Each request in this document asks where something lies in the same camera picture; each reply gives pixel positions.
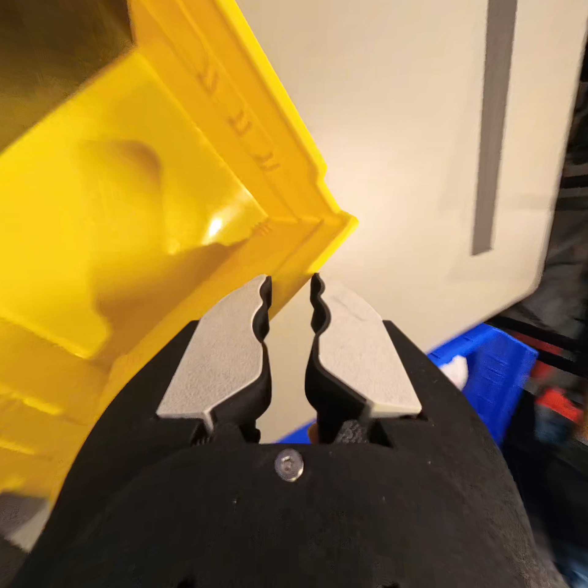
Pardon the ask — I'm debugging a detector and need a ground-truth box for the blue plastic bin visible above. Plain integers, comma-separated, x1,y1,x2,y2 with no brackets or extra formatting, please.
276,322,539,448

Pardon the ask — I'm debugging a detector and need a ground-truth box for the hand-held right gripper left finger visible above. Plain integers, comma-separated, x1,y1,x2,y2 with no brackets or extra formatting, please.
156,274,273,433

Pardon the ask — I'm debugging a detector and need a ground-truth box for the yellow plastic bin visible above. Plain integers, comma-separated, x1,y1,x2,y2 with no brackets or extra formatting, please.
0,0,359,552

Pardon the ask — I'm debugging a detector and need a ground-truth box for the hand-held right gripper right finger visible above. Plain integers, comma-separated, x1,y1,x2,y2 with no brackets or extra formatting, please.
306,273,422,444

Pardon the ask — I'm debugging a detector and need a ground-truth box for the white cloth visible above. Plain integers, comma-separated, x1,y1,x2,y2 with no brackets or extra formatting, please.
440,356,470,390

